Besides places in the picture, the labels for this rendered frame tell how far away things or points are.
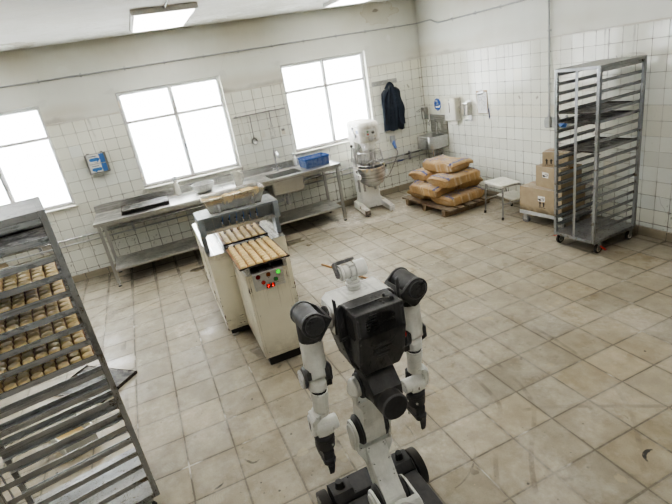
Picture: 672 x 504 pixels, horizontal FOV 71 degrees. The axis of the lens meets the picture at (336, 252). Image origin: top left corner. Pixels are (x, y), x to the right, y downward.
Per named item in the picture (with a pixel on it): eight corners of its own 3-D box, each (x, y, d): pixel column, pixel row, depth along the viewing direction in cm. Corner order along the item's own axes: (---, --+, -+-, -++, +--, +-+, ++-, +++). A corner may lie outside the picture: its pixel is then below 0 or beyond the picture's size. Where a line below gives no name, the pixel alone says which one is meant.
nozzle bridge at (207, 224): (202, 247, 440) (192, 212, 428) (275, 226, 462) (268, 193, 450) (207, 257, 411) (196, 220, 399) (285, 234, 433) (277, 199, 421)
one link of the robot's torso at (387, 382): (411, 413, 185) (406, 376, 179) (383, 426, 181) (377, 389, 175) (378, 377, 210) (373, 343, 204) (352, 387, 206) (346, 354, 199)
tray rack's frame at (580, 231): (592, 224, 541) (598, 59, 477) (636, 234, 497) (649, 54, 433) (552, 240, 518) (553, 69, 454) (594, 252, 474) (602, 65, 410)
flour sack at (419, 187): (407, 192, 723) (406, 181, 717) (428, 185, 739) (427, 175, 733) (437, 200, 662) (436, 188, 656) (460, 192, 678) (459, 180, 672)
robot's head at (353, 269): (369, 281, 184) (366, 260, 181) (346, 289, 181) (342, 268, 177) (362, 275, 190) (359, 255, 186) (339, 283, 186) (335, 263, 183)
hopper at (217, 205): (201, 210, 428) (197, 196, 423) (260, 195, 445) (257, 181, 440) (206, 217, 403) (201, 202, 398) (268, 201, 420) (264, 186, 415)
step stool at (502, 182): (532, 212, 619) (532, 179, 603) (502, 220, 611) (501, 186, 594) (512, 205, 660) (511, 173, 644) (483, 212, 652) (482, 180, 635)
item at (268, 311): (249, 331, 448) (226, 245, 416) (284, 320, 458) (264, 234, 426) (268, 368, 386) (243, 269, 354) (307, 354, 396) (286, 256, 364)
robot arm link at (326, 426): (341, 439, 203) (340, 422, 197) (318, 449, 199) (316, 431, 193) (331, 420, 211) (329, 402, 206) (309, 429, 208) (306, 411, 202)
